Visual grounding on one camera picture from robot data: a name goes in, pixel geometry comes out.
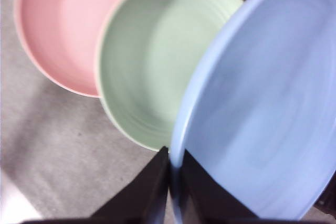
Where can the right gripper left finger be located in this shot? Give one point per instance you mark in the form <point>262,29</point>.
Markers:
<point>141,197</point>

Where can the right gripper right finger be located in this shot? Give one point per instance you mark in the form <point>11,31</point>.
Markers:
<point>202,197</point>

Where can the blue plate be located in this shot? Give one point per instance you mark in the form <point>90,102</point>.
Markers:
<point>262,103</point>

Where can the green plate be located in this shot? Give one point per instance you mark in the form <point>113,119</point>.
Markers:
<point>157,58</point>

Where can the pink plate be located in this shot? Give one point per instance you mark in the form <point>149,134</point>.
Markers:
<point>63,30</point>

